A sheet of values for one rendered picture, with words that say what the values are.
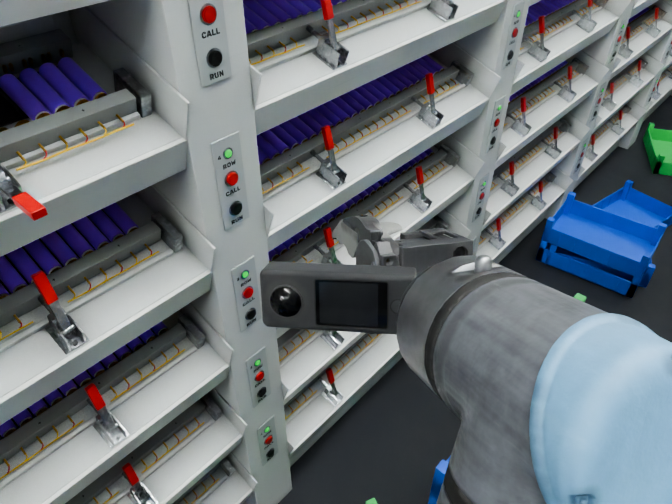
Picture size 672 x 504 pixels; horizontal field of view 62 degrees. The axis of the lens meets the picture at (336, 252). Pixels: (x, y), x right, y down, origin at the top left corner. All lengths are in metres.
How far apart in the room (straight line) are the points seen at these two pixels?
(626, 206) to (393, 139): 1.44
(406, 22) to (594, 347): 0.74
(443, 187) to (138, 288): 0.72
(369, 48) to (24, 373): 0.59
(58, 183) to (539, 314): 0.45
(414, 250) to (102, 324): 0.40
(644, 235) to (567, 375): 1.76
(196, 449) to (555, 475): 0.81
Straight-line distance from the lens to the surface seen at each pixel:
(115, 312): 0.70
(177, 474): 0.99
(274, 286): 0.41
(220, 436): 1.01
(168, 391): 0.84
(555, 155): 1.80
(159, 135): 0.62
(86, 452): 0.82
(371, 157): 0.93
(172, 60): 0.59
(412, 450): 1.37
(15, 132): 0.60
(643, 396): 0.25
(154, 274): 0.72
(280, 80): 0.72
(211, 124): 0.64
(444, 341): 0.31
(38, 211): 0.50
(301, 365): 1.08
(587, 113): 1.91
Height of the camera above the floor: 1.17
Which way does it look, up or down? 40 degrees down
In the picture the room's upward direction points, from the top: straight up
